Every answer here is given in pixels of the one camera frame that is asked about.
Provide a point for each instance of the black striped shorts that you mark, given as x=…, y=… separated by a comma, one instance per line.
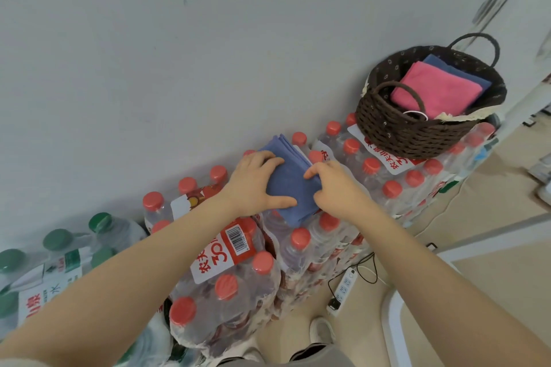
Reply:
x=307, y=351

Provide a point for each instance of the person's left hand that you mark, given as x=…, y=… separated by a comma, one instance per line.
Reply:
x=249, y=186

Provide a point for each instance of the person's left forearm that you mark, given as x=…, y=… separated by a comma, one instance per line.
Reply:
x=107, y=289

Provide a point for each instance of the person's right hand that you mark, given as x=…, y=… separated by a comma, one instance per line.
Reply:
x=340, y=194

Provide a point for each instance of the stack of bottled water packs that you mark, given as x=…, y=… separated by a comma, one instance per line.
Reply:
x=236, y=293

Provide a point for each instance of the pink towel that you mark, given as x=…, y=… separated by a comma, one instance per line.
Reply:
x=435, y=89

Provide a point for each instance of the white shirt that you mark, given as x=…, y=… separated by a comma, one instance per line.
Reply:
x=301, y=360

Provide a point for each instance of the brown wicker basket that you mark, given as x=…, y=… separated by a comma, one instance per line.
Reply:
x=404, y=139

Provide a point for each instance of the white gym frame grey panel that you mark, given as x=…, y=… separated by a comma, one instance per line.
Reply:
x=391, y=328

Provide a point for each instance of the person's right forearm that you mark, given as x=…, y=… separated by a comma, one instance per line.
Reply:
x=452, y=293

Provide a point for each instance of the person's shoe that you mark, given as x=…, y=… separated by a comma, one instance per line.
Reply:
x=252, y=354
x=322, y=330

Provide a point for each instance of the blue towel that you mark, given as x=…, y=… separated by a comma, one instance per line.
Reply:
x=469, y=74
x=290, y=182

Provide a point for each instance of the white zip tie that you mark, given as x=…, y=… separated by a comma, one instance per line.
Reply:
x=415, y=114

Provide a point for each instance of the person's right shoe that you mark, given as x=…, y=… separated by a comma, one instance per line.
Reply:
x=322, y=330

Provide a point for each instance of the person's left shoe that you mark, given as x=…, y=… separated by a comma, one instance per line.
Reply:
x=252, y=354

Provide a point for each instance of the white bench rack frame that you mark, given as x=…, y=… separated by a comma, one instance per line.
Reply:
x=525, y=104

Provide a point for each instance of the white power strip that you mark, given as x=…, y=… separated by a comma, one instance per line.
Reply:
x=344, y=289

